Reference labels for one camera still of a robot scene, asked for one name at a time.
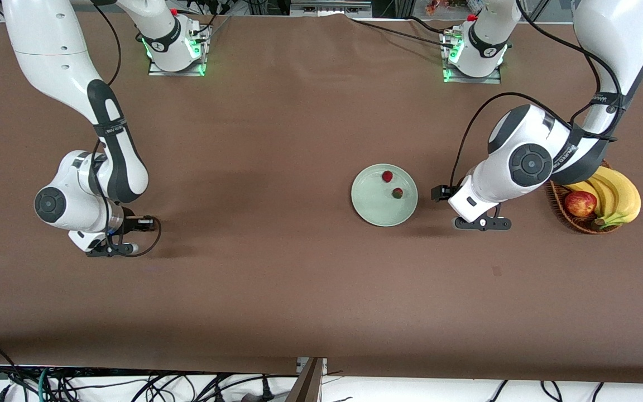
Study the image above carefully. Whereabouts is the pale green round plate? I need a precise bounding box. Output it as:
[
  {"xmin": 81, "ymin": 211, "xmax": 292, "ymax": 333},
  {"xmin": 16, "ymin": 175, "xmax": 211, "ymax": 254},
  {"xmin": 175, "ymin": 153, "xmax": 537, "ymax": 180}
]
[{"xmin": 351, "ymin": 163, "xmax": 419, "ymax": 228}]

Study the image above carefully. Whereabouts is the brown wicker basket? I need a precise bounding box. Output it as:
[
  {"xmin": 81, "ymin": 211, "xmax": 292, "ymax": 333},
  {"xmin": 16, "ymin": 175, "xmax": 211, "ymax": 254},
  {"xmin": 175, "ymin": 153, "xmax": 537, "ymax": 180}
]
[{"xmin": 548, "ymin": 162, "xmax": 626, "ymax": 235}]

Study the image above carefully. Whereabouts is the red apple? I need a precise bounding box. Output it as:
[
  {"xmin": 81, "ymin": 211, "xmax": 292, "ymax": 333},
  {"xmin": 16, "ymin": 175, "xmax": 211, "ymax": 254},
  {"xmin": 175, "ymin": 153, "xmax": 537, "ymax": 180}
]
[{"xmin": 564, "ymin": 190, "xmax": 598, "ymax": 218}]

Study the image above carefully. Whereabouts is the table cover sheet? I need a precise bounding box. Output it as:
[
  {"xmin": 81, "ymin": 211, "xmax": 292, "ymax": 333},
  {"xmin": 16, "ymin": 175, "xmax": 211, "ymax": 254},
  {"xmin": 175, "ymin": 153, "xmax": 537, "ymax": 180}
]
[{"xmin": 0, "ymin": 12, "xmax": 643, "ymax": 385}]

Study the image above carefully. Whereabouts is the large yellow banana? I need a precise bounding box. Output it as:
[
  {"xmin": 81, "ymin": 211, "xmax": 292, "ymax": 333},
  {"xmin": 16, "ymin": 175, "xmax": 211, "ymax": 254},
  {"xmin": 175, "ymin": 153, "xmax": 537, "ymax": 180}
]
[{"xmin": 589, "ymin": 166, "xmax": 642, "ymax": 228}]

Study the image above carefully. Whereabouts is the grey background device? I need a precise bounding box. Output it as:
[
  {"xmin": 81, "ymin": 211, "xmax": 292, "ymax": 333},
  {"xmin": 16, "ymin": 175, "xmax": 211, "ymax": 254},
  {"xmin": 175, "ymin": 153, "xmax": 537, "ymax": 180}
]
[{"xmin": 290, "ymin": 0, "xmax": 373, "ymax": 17}]

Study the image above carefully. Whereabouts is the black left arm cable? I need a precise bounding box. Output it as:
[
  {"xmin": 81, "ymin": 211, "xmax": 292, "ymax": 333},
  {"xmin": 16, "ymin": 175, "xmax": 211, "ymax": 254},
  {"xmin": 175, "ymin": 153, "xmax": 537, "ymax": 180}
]
[{"xmin": 451, "ymin": 0, "xmax": 623, "ymax": 193}]

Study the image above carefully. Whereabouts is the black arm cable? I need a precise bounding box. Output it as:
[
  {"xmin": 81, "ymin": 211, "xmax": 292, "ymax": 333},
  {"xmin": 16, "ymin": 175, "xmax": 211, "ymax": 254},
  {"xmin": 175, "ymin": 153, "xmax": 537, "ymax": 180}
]
[
  {"xmin": 451, "ymin": 0, "xmax": 623, "ymax": 193},
  {"xmin": 90, "ymin": 0, "xmax": 162, "ymax": 257}
]

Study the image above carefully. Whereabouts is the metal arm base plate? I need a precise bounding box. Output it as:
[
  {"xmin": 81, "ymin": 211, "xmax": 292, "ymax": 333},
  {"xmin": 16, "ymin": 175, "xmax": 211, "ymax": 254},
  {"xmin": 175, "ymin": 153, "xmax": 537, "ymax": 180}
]
[
  {"xmin": 147, "ymin": 22, "xmax": 207, "ymax": 77},
  {"xmin": 442, "ymin": 31, "xmax": 502, "ymax": 85}
]

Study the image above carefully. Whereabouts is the long black table cable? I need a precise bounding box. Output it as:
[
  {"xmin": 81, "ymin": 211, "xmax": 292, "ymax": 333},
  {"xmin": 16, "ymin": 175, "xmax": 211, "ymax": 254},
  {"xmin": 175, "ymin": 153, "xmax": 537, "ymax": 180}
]
[{"xmin": 349, "ymin": 18, "xmax": 459, "ymax": 50}]

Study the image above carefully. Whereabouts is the short black table cable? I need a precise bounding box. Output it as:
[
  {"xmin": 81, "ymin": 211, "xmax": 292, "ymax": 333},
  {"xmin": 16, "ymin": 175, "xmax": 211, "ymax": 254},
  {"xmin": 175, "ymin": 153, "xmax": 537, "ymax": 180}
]
[{"xmin": 408, "ymin": 16, "xmax": 456, "ymax": 35}]

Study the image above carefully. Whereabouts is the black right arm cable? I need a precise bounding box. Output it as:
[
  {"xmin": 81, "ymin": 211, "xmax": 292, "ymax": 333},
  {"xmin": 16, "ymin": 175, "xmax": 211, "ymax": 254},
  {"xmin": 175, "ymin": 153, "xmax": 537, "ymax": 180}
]
[{"xmin": 90, "ymin": 0, "xmax": 162, "ymax": 257}]

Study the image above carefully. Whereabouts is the dark upright post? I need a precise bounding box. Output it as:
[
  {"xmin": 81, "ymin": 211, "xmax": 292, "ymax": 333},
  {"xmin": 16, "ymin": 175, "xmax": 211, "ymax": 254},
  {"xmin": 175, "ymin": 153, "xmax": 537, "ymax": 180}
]
[{"xmin": 285, "ymin": 357, "xmax": 325, "ymax": 402}]

